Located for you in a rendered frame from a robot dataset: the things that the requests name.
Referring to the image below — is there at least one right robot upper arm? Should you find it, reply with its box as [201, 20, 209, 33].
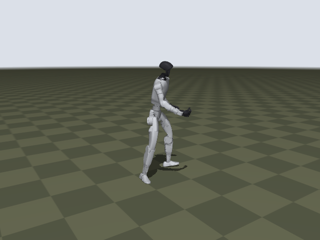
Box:
[154, 82, 164, 108]

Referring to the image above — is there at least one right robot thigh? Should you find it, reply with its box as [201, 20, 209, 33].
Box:
[147, 114, 159, 152]

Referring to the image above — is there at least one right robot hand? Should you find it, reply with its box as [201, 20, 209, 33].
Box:
[179, 107, 192, 117]

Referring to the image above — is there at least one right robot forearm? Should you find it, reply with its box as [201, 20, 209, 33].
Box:
[162, 101, 184, 116]

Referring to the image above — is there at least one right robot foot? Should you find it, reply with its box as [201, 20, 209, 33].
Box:
[139, 173, 151, 184]

